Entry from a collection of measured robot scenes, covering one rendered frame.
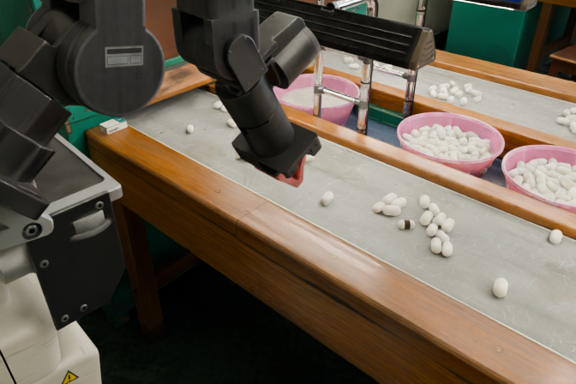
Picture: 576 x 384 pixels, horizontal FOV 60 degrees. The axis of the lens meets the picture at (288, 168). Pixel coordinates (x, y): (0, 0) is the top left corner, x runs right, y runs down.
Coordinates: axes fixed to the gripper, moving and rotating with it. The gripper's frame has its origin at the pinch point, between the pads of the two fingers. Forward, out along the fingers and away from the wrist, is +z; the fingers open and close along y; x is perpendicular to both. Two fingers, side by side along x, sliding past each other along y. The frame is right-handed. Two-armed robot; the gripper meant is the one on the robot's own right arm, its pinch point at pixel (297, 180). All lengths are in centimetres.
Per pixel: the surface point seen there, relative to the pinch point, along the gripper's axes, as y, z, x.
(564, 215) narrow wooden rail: -22, 46, -37
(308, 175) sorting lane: 27.4, 37.5, -16.0
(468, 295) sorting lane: -18.0, 34.1, -8.7
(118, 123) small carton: 75, 23, 1
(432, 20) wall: 171, 221, -257
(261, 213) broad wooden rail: 21.4, 26.0, 0.5
